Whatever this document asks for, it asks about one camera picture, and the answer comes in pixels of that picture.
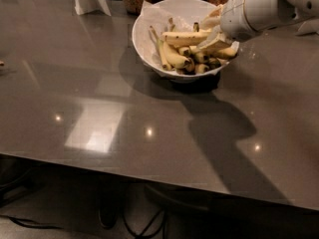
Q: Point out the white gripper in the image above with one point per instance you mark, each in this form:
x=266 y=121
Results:
x=238 y=18

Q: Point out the long top yellow banana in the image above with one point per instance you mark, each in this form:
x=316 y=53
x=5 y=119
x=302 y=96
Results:
x=181 y=39

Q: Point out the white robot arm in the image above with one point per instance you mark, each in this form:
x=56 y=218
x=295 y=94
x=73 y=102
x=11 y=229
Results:
x=295 y=11

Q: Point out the right yellow banana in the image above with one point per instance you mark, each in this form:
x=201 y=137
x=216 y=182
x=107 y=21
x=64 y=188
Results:
x=225 y=54

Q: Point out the small front centre banana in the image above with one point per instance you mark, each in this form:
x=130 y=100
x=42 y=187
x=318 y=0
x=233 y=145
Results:
x=201 y=57

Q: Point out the white ceramic bowl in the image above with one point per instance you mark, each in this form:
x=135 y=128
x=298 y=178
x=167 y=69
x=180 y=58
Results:
x=196 y=10

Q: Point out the small front low banana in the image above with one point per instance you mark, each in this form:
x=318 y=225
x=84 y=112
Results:
x=201 y=68

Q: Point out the curved left yellow banana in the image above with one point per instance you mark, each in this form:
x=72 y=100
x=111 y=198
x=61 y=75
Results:
x=174 y=57

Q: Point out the thin leftmost yellow banana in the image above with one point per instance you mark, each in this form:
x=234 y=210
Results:
x=165 y=65

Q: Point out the white paper bowl liner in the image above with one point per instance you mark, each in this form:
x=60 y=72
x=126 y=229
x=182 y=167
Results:
x=157 y=15

